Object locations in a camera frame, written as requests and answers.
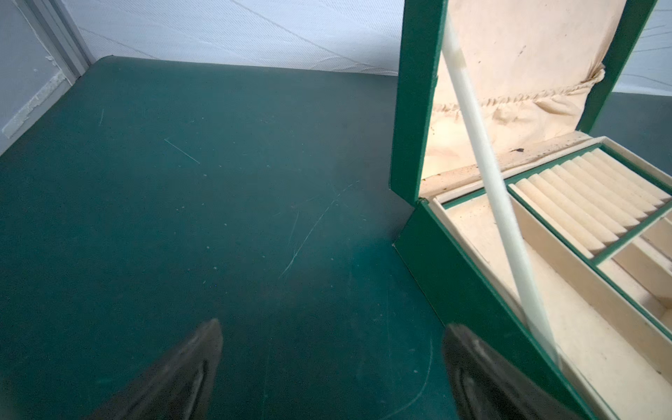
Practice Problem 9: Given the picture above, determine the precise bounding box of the green jewelry box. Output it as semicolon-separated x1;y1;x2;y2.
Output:
390;1;671;419

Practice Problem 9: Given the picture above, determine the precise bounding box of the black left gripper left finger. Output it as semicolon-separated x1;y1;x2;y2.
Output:
87;318;223;419

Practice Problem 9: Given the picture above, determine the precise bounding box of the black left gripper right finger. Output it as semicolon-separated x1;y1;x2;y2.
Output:
442;324;580;420

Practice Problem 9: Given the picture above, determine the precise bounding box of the white lid strap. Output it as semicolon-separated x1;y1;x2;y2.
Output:
440;12;562;363

